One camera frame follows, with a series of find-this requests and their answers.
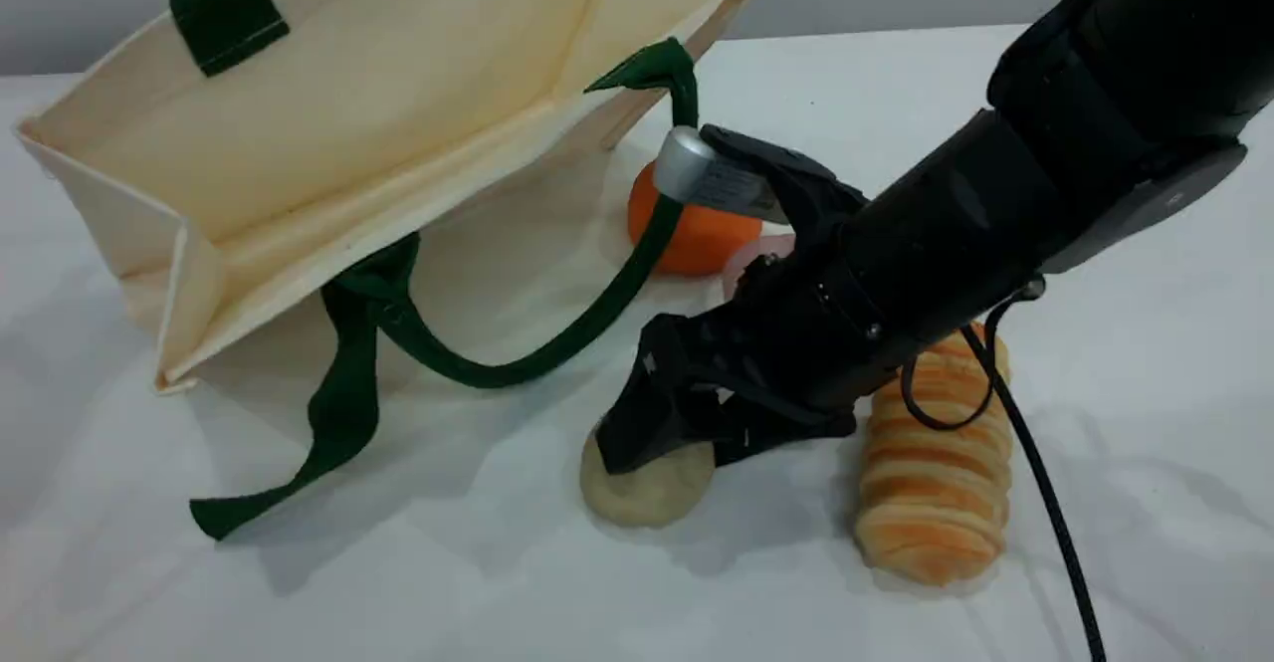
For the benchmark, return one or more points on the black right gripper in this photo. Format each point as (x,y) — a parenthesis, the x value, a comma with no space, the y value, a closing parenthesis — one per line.
(786,333)

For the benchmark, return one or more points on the beige egg yolk pastry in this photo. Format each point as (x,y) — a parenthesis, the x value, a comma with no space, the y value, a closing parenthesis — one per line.
(647,498)

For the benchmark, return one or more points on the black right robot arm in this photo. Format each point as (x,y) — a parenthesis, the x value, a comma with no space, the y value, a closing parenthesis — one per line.
(1095,95)

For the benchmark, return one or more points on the orange tangerine toy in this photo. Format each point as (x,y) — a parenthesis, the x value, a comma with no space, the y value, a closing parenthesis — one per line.
(697,239)

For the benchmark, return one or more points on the striped golden bread roll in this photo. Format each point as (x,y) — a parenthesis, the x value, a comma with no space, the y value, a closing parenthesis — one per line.
(936,503)

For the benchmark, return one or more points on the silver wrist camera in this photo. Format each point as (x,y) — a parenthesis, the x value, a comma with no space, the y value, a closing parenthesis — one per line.
(697,174)

